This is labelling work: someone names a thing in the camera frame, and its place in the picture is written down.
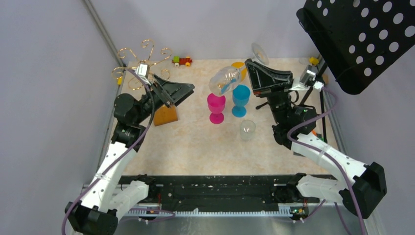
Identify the yellow plastic wine glass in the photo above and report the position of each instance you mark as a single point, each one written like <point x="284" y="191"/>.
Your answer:
<point x="242" y="69"/>

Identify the yellow clamp knob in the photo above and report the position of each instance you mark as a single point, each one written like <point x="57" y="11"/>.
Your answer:
<point x="313" y="61"/>

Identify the pink plastic wine glass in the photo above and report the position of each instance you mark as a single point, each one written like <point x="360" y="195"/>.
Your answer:
<point x="216" y="105"/>

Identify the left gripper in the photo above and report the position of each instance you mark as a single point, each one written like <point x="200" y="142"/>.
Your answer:
<point x="175" y="92"/>

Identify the clear wine glass back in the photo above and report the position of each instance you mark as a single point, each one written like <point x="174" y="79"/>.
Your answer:
<point x="228" y="78"/>

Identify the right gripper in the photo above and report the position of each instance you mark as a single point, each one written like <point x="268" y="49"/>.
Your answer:
<point x="267" y="82"/>

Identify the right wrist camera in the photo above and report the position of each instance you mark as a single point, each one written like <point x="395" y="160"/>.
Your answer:
<point x="307" y="80"/>

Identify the black perforated music stand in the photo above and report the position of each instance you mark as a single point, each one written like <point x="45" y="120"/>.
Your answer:
<point x="359" y="40"/>

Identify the clear wine glass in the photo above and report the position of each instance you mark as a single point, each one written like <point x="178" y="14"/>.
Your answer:
<point x="247" y="130"/>
<point x="228" y="78"/>

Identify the blue plastic wine glass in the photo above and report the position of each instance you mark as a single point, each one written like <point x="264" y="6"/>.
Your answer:
<point x="240" y="97"/>

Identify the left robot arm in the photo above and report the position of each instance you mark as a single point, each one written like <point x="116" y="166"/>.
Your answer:
<point x="97" y="210"/>

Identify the wooden rack base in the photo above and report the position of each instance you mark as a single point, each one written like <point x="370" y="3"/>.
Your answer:
<point x="165" y="115"/>

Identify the colourful toy train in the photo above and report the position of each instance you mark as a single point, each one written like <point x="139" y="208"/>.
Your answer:
<point x="182" y="61"/>

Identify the gold wire wine glass rack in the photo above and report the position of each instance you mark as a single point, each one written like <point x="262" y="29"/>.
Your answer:
<point x="119" y="73"/>

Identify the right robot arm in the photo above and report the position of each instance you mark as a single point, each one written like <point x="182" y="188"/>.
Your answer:
<point x="358" y="186"/>

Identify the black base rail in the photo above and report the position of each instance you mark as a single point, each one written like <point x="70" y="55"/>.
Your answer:
<point x="240" y="194"/>

